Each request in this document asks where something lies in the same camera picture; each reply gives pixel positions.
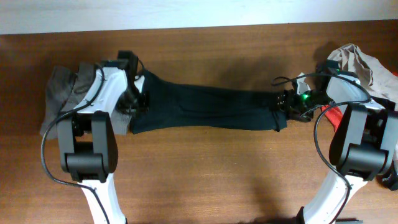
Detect dark green t-shirt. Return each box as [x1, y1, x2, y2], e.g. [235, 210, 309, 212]
[131, 70, 287, 134]

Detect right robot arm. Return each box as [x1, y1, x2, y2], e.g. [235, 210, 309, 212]
[271, 60, 397, 224]

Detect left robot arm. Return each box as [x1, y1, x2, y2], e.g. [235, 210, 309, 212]
[55, 59, 144, 223]

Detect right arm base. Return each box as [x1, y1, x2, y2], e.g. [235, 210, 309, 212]
[294, 207, 364, 224]

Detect red garment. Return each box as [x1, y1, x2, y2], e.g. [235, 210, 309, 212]
[325, 107, 343, 132]

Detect grey folded trousers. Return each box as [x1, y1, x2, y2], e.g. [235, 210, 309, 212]
[40, 62, 131, 136]

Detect beige garment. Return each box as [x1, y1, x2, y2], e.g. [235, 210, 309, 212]
[326, 43, 398, 162]

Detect black garment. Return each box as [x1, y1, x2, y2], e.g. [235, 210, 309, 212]
[373, 96, 397, 191]

